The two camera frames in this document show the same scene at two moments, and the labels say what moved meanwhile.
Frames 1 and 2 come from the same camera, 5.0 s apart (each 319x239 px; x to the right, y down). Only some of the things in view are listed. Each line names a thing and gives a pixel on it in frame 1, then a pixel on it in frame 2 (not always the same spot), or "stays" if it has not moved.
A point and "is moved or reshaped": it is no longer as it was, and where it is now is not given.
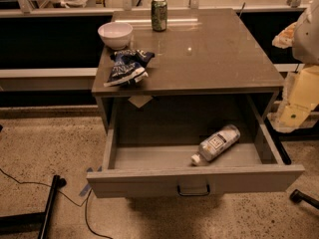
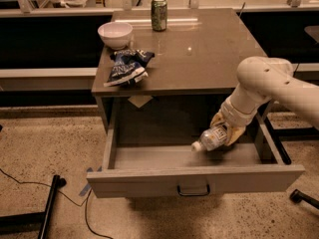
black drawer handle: [193, 194] stays
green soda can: [159, 7] stays
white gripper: [307, 40] -> [233, 116]
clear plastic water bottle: [216, 144] is moved or reshaped
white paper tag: [140, 101] stays
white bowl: [116, 34] stays
